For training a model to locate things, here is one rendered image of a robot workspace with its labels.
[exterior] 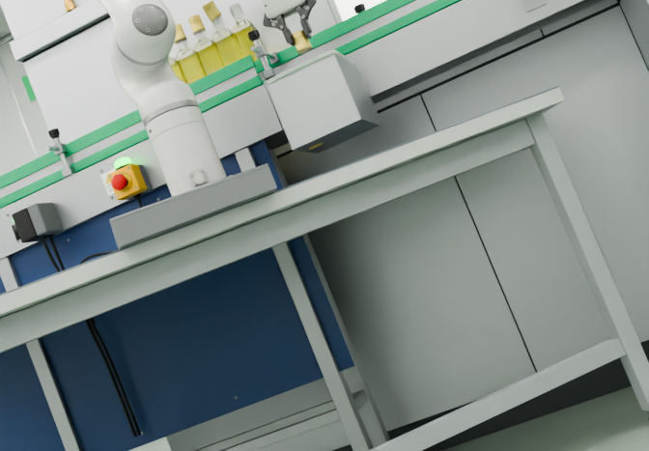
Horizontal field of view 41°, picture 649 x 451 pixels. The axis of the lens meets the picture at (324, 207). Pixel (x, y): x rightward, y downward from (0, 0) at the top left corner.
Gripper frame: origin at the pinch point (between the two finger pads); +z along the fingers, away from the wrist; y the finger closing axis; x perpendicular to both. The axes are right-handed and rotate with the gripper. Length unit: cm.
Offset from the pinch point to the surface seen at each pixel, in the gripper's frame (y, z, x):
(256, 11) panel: 16.0, -21.4, -39.0
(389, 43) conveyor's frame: -16.3, 6.8, -20.5
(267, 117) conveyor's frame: 17.2, 12.4, -11.4
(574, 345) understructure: -28, 94, -41
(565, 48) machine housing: -55, 23, -41
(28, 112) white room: 259, -125, -340
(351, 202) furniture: 0.0, 41.5, 16.6
